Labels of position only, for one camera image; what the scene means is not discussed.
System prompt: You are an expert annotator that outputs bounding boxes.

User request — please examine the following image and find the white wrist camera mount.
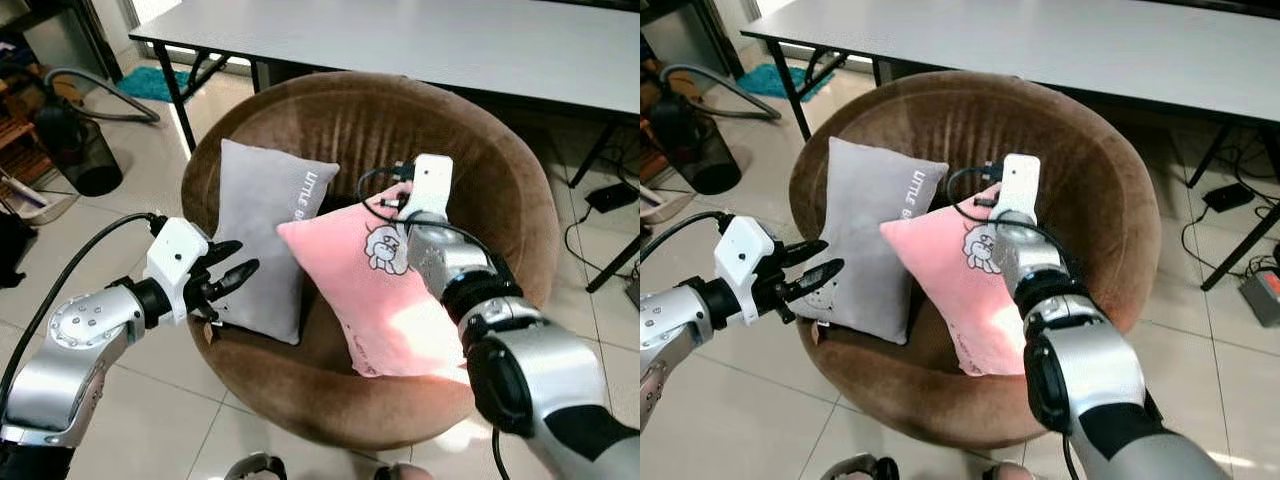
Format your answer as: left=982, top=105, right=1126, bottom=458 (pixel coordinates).
left=405, top=153, right=455, bottom=223
left=715, top=215, right=777, bottom=327
left=145, top=217, right=211, bottom=324
left=995, top=153, right=1042, bottom=223

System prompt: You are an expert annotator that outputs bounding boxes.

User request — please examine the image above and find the grey flexible hose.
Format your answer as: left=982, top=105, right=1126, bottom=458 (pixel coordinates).
left=44, top=66, right=162, bottom=124
left=660, top=63, right=784, bottom=122

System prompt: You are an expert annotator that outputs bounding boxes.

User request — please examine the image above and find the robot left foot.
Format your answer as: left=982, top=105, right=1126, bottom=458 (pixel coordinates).
left=225, top=452, right=287, bottom=480
left=820, top=455, right=897, bottom=480

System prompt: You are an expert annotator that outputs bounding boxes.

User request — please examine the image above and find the white plastic dustpan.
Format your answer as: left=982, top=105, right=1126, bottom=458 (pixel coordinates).
left=0, top=165, right=73, bottom=227
left=640, top=180, right=693, bottom=227

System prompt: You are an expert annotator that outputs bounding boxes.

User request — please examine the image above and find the black adapter cable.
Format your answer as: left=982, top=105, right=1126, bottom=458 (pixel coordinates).
left=562, top=200, right=641, bottom=277
left=1182, top=203, right=1280, bottom=279

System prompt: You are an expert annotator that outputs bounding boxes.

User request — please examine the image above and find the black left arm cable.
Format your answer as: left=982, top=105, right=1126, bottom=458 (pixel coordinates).
left=640, top=210, right=738, bottom=269
left=0, top=212, right=166, bottom=401

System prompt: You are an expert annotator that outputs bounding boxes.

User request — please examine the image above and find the grey power strip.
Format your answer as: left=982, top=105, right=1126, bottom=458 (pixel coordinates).
left=1238, top=267, right=1280, bottom=329

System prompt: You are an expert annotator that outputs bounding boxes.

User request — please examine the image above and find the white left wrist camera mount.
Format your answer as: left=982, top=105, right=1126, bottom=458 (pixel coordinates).
left=145, top=217, right=211, bottom=324
left=715, top=215, right=777, bottom=327

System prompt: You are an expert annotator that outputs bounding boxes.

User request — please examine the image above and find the grey printed pillow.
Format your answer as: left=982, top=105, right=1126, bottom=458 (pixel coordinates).
left=815, top=137, right=949, bottom=346
left=213, top=138, right=341, bottom=346

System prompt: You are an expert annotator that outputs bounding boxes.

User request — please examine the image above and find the white table with black legs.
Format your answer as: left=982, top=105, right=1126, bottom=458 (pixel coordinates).
left=740, top=0, right=1280, bottom=293
left=128, top=0, right=641, bottom=293

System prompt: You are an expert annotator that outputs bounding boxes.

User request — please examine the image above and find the black power adapter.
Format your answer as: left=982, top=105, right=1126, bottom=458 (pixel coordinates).
left=1203, top=182, right=1257, bottom=214
left=585, top=182, right=639, bottom=214

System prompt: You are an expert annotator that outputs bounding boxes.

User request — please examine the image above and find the brown round velvet sofa chair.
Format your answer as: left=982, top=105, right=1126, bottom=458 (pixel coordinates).
left=788, top=70, right=1163, bottom=451
left=180, top=70, right=561, bottom=451

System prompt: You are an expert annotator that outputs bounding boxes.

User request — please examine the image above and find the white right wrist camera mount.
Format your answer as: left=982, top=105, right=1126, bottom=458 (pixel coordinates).
left=995, top=153, right=1042, bottom=223
left=405, top=153, right=455, bottom=223

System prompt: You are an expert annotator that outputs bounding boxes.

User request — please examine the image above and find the teal floor mat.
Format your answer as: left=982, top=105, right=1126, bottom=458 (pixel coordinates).
left=118, top=65, right=217, bottom=104
left=740, top=63, right=837, bottom=102

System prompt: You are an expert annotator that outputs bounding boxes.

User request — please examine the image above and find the pink cartoon sheep pillow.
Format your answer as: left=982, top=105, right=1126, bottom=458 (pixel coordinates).
left=880, top=183, right=1033, bottom=377
left=277, top=183, right=471, bottom=381

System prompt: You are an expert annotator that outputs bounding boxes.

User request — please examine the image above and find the black mesh waste bin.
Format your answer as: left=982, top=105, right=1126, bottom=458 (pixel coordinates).
left=35, top=100, right=124, bottom=198
left=675, top=95, right=744, bottom=196

